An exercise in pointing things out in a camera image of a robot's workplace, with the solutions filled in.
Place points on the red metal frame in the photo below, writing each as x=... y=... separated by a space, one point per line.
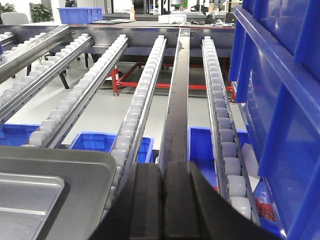
x=127 y=75

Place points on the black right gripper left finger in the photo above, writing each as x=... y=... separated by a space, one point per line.
x=136 y=214

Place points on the large blue plastic box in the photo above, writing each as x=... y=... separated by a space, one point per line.
x=276 y=67

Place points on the distant blue crate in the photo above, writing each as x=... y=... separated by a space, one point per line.
x=80 y=15

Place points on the green potted plant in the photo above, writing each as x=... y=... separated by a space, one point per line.
x=40 y=13

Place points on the roller conveyor rail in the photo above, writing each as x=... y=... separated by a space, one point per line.
x=232 y=177
x=14 y=98
x=62 y=119
x=127 y=143

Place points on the flat steel divider rail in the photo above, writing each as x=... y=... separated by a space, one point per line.
x=173 y=146

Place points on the blue bin below rack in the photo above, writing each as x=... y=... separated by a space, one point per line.
x=16 y=134
x=201 y=153
x=103 y=141

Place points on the silver metal tray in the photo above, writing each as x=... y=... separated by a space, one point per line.
x=52 y=194

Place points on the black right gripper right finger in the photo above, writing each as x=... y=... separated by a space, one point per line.
x=193 y=210

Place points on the grey office chair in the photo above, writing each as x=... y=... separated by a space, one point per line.
x=14 y=18

